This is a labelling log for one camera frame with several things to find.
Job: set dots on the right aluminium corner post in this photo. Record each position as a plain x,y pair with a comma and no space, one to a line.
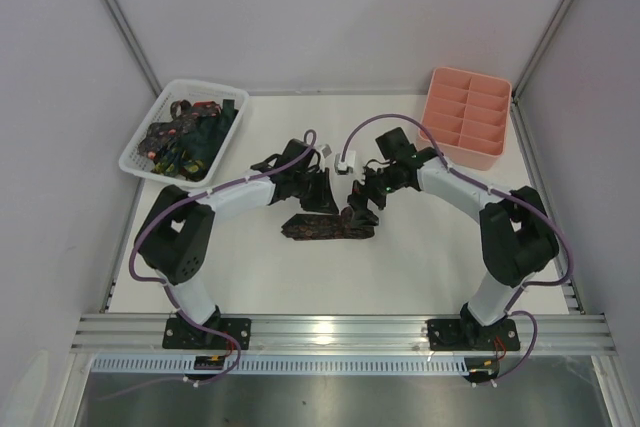
553,26

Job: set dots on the pink divided organizer tray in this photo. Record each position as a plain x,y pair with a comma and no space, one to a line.
467,114

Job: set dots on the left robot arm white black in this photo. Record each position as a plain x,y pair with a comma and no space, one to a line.
170,247

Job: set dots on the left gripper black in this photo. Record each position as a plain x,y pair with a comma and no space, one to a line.
314,187

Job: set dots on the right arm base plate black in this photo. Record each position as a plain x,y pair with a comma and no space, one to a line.
454,334

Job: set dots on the dark brown floral tie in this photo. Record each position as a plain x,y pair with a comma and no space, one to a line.
316,227

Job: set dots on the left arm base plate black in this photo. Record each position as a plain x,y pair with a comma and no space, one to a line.
180,335

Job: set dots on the dark green tie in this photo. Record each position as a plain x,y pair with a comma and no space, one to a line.
198,149

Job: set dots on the white plastic basket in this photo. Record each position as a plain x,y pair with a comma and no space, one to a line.
164,167

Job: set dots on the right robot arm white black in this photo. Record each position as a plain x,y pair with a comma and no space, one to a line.
516,238

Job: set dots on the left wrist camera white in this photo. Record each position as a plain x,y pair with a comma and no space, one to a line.
324,150

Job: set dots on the left aluminium corner post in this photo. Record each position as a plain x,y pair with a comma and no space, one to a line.
131,42

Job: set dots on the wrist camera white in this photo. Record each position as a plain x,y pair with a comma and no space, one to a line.
345,162
324,150

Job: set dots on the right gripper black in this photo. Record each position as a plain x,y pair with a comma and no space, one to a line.
368,192

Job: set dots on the aluminium corner post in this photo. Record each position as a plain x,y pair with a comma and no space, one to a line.
553,26
131,42

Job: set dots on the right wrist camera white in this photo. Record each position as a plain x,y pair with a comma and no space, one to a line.
345,162

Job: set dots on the white slotted cable duct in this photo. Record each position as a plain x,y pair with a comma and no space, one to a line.
429,365

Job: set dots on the aluminium mounting rail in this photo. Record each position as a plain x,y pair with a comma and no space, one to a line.
342,334

